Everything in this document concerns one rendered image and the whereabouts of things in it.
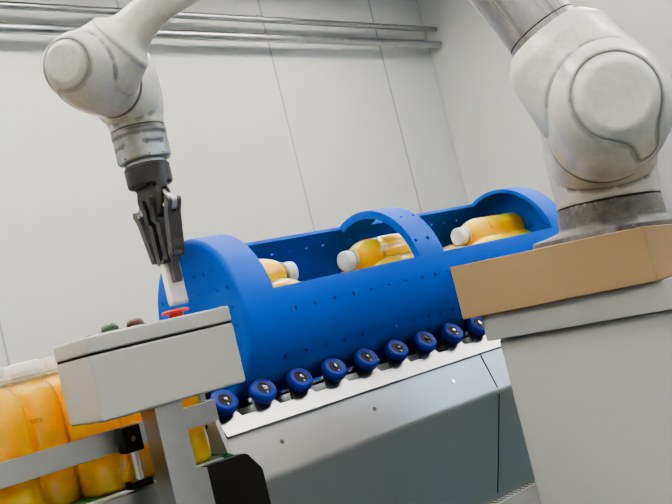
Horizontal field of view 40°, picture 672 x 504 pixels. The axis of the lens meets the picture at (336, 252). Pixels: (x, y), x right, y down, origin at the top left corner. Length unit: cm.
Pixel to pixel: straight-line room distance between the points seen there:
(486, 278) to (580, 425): 25
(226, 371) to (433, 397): 60
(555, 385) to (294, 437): 42
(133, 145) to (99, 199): 392
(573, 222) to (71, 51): 76
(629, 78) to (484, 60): 633
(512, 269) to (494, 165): 610
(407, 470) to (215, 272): 49
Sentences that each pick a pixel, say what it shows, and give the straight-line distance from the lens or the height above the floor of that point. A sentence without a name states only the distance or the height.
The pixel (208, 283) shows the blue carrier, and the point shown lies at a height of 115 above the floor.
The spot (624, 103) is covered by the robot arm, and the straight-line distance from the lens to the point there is 115.
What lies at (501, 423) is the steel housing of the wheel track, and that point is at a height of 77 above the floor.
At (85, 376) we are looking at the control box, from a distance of 111.
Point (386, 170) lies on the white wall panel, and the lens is 697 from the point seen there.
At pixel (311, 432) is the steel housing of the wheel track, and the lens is 150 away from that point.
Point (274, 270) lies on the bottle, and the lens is 161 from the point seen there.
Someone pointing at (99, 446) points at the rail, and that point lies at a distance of 123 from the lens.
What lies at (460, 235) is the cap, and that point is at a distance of 197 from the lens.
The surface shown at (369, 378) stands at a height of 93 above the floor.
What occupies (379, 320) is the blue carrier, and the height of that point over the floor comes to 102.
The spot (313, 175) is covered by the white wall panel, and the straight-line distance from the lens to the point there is 644.
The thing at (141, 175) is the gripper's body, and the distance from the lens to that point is 151.
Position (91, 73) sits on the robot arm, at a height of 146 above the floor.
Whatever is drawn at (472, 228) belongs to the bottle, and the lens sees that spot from 199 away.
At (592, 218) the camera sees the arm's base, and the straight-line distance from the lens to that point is 137.
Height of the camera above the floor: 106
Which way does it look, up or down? 3 degrees up
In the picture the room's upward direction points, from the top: 14 degrees counter-clockwise
